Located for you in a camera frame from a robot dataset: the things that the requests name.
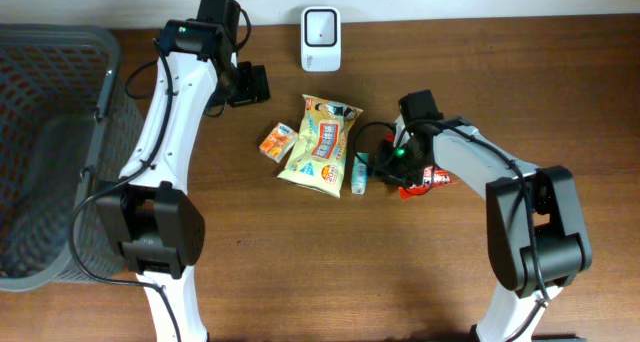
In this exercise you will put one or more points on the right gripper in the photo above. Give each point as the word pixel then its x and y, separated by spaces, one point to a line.
pixel 386 168

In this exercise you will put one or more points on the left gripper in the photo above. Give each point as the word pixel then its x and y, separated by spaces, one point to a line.
pixel 255 85

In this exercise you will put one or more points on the red Hacks candy bag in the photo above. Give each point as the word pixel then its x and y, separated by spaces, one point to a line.
pixel 433 177

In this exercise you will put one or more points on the teal tissue pack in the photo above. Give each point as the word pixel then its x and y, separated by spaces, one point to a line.
pixel 359 176

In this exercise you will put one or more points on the orange Kleenex tissue pack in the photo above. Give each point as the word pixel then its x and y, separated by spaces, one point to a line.
pixel 278 142

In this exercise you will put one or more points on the yellow snack bag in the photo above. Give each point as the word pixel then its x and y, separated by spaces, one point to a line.
pixel 318 159

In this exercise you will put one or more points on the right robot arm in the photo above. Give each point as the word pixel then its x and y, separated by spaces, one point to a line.
pixel 536 231

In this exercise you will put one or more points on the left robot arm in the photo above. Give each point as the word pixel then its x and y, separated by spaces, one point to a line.
pixel 148 216

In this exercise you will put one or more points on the white barcode scanner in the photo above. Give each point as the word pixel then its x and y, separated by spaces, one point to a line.
pixel 320 39

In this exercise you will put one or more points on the grey plastic mesh basket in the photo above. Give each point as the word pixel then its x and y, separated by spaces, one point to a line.
pixel 66 126

